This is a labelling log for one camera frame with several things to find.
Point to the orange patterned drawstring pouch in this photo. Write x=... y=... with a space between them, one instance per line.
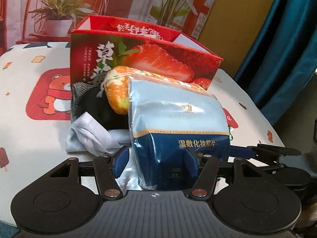
x=117 y=80

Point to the teal blue curtain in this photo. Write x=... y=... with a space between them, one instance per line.
x=282 y=59

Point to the grey knitted cloth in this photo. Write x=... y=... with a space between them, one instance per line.
x=78 y=90

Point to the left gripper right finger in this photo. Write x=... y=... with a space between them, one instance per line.
x=206 y=170

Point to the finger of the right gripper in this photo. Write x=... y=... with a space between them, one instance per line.
x=267 y=154

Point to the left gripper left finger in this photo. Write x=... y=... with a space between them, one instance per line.
x=107 y=169

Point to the cartoon bear table cloth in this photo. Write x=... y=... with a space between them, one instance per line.
x=33 y=142

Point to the living room printed backdrop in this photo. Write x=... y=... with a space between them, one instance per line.
x=20 y=23

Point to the white folded cloth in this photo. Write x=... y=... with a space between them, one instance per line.
x=87 y=134

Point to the black sleep eye mask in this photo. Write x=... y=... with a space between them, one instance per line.
x=100 y=109

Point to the red strawberry cardboard box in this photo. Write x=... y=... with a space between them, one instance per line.
x=101 y=43

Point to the blue cotton pad package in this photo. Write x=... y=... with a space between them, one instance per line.
x=168 y=123

